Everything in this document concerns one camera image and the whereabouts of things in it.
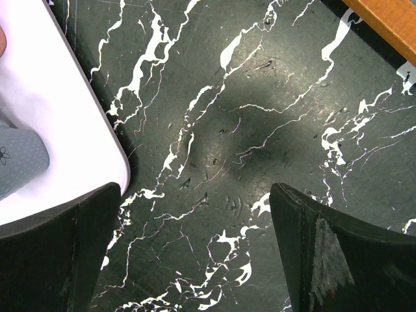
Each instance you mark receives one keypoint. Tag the grey mug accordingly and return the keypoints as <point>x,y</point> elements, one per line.
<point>24,157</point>

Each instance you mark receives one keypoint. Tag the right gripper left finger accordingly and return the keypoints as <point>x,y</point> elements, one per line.
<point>50,261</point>

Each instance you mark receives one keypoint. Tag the wooden shelf rack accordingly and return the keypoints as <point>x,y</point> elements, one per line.
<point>393,20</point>

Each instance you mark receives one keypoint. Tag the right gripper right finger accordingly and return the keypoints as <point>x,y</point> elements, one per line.
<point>335,262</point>

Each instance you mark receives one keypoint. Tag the pink mug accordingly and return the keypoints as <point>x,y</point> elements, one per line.
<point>3,42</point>

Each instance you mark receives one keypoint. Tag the lavender plastic tray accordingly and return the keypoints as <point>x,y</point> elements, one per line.
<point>43,88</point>

